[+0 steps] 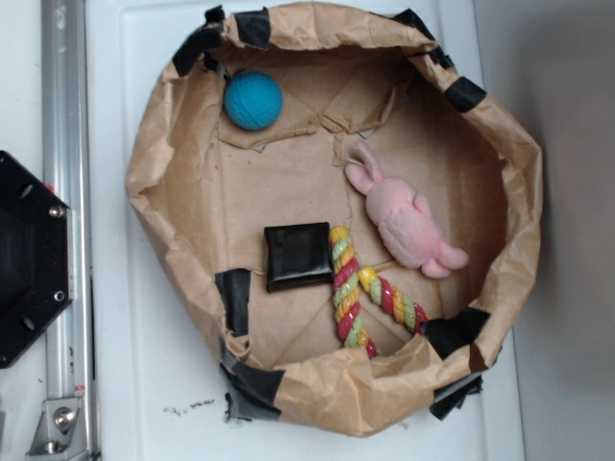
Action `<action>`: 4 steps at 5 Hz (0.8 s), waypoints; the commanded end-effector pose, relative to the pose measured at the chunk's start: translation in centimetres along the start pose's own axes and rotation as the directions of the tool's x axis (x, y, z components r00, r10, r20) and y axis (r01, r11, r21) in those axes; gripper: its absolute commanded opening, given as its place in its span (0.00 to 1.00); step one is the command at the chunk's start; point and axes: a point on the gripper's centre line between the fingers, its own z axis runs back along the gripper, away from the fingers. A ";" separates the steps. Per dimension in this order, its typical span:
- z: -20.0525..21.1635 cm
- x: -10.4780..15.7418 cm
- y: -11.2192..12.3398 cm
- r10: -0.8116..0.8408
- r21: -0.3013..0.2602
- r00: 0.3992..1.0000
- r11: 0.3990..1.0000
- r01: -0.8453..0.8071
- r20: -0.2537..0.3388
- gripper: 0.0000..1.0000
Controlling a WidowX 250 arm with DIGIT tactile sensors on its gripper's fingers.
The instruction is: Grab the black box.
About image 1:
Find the black box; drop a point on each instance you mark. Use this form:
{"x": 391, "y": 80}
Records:
{"x": 297, "y": 256}

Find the brown paper bin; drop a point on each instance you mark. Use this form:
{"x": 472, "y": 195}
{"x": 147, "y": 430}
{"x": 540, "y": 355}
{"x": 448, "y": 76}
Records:
{"x": 205, "y": 190}

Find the pink plush bunny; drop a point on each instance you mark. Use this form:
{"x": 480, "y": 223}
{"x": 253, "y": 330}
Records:
{"x": 403, "y": 218}

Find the blue ball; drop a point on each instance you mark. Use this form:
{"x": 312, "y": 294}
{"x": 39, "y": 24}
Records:
{"x": 253, "y": 100}

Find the multicolour rope toy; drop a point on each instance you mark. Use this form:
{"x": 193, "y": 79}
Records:
{"x": 350, "y": 281}

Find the aluminium frame rail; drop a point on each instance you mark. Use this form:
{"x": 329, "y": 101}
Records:
{"x": 70, "y": 348}

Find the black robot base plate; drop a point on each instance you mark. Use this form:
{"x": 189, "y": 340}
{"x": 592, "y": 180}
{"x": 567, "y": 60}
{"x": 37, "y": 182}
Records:
{"x": 35, "y": 286}

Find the metal corner bracket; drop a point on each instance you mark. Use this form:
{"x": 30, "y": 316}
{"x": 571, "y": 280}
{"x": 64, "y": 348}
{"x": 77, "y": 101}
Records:
{"x": 61, "y": 432}

